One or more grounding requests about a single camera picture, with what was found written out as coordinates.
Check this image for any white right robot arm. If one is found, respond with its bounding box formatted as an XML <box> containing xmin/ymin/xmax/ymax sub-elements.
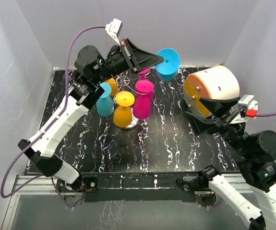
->
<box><xmin>177</xmin><ymin>95</ymin><xmax>276</xmax><ymax>230</ymax></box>

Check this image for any aluminium front rail frame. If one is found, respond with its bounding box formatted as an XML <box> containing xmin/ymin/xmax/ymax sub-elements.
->
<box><xmin>0</xmin><ymin>171</ymin><xmax>276</xmax><ymax>230</ymax></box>

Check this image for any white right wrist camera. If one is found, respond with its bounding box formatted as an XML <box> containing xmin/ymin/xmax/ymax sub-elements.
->
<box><xmin>230</xmin><ymin>94</ymin><xmax>258</xmax><ymax>124</ymax></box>

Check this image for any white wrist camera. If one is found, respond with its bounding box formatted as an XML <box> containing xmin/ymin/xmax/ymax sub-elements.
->
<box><xmin>105</xmin><ymin>18</ymin><xmax>122</xmax><ymax>46</ymax></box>
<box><xmin>230</xmin><ymin>94</ymin><xmax>258</xmax><ymax>124</ymax></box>

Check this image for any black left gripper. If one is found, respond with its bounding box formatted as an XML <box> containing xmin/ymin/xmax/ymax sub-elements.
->
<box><xmin>93</xmin><ymin>37</ymin><xmax>163</xmax><ymax>84</ymax></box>

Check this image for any pink wine glass front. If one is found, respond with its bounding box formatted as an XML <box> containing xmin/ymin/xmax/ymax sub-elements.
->
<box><xmin>133</xmin><ymin>80</ymin><xmax>154</xmax><ymax>120</ymax></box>

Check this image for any chrome wine glass rack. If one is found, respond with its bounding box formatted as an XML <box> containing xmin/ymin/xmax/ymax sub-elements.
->
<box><xmin>113</xmin><ymin>72</ymin><xmax>146</xmax><ymax>130</ymax></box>

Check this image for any blue wine glass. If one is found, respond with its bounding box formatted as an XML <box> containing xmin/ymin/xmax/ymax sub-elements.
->
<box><xmin>96</xmin><ymin>82</ymin><xmax>114</xmax><ymax>116</ymax></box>
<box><xmin>155</xmin><ymin>48</ymin><xmax>180</xmax><ymax>81</ymax></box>

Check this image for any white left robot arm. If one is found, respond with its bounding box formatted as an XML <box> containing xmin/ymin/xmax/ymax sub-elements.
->
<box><xmin>18</xmin><ymin>38</ymin><xmax>164</xmax><ymax>191</ymax></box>

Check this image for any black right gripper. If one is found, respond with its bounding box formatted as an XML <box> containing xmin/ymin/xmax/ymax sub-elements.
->
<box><xmin>183</xmin><ymin>96</ymin><xmax>252</xmax><ymax>157</ymax></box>

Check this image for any orange wine glass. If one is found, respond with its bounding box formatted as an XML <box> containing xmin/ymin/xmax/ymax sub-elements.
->
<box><xmin>105</xmin><ymin>78</ymin><xmax>119</xmax><ymax>97</ymax></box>
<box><xmin>113</xmin><ymin>91</ymin><xmax>135</xmax><ymax>127</ymax></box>

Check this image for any white orange cylindrical container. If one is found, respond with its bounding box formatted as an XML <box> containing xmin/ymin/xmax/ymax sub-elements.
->
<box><xmin>183</xmin><ymin>65</ymin><xmax>240</xmax><ymax>117</ymax></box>

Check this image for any pink wine glass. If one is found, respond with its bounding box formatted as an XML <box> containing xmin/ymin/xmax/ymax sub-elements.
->
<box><xmin>138</xmin><ymin>68</ymin><xmax>150</xmax><ymax>81</ymax></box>
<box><xmin>133</xmin><ymin>80</ymin><xmax>154</xmax><ymax>120</ymax></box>

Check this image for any orange wine glass front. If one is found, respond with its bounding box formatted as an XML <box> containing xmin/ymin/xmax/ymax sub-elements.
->
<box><xmin>113</xmin><ymin>91</ymin><xmax>135</xmax><ymax>127</ymax></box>

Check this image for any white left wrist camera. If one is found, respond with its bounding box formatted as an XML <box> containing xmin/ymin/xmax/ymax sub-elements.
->
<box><xmin>105</xmin><ymin>18</ymin><xmax>122</xmax><ymax>46</ymax></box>

